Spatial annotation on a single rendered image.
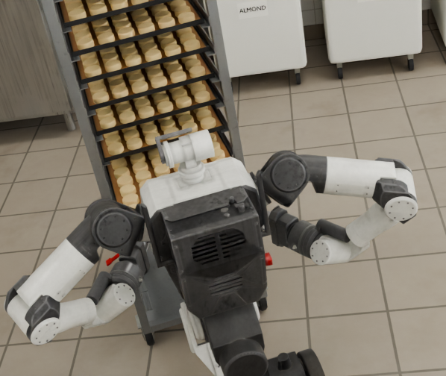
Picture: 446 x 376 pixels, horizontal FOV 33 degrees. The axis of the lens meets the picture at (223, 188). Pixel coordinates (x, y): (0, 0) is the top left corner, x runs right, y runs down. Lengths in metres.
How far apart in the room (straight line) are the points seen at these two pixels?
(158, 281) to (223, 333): 1.15
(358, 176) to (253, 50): 2.60
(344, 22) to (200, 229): 2.81
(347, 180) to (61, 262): 0.68
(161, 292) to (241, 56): 1.81
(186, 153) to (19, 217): 2.27
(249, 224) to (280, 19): 2.72
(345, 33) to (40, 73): 1.67
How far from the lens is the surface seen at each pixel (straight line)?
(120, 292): 1.97
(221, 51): 2.33
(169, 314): 2.88
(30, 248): 3.69
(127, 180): 2.45
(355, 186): 1.82
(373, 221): 1.93
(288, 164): 1.75
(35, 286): 1.78
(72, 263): 1.77
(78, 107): 2.32
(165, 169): 2.45
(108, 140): 2.51
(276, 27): 4.30
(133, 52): 2.40
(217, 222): 1.65
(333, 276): 3.13
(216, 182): 1.77
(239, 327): 1.91
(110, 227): 1.71
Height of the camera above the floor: 2.09
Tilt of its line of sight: 34 degrees down
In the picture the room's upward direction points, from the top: 11 degrees counter-clockwise
